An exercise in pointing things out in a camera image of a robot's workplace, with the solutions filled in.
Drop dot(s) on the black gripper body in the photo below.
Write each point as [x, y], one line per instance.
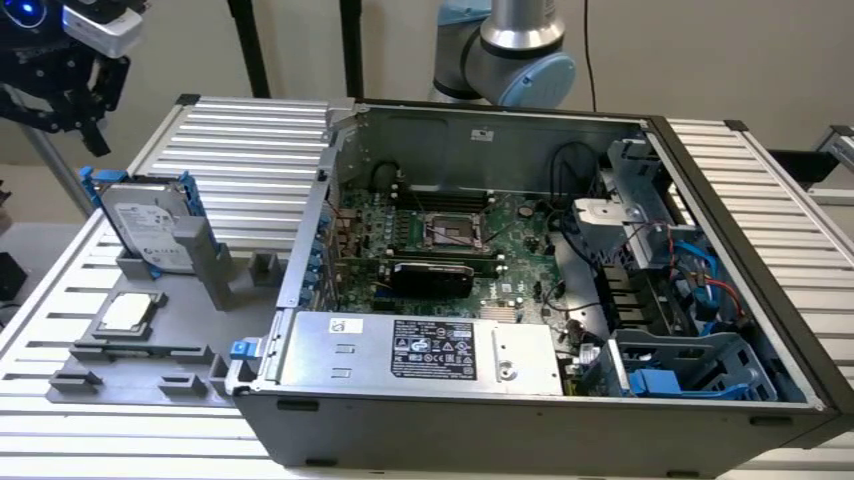
[40, 65]

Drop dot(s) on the hard disk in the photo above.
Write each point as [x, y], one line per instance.
[142, 220]

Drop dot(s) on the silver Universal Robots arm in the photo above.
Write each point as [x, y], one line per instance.
[507, 55]

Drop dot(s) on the grey metal pole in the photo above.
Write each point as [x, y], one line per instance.
[60, 170]

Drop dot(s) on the black stand leg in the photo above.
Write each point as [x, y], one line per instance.
[351, 50]
[249, 50]

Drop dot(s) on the black box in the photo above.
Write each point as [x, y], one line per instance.
[9, 277]

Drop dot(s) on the silver CPU chip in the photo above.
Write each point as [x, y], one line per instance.
[129, 312]

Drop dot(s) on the green RAM stick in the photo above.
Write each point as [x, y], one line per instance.
[133, 348]

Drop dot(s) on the grey parts rack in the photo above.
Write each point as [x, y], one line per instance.
[173, 350]

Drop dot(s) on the black RAM slot bank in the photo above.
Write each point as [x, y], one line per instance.
[443, 199]
[440, 252]

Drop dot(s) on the blue case latch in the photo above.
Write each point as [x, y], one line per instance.
[241, 349]

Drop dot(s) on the CPU socket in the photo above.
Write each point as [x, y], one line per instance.
[453, 231]

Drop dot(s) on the black graphics card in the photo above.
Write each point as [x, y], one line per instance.
[429, 280]

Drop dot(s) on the silver power supply unit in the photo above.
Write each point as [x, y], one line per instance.
[373, 355]

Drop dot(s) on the green motherboard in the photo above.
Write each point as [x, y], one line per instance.
[527, 265]

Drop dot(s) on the silver metal drive cage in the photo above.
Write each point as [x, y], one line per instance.
[633, 190]

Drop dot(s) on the black open PC case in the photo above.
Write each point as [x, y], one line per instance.
[467, 430]

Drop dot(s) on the blue bay connector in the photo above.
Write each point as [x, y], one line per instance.
[653, 384]

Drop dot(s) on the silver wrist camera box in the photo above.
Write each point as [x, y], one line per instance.
[106, 27]

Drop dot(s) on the black air duct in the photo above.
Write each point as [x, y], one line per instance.
[633, 295]

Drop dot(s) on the aluminium frame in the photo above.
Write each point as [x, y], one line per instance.
[834, 145]

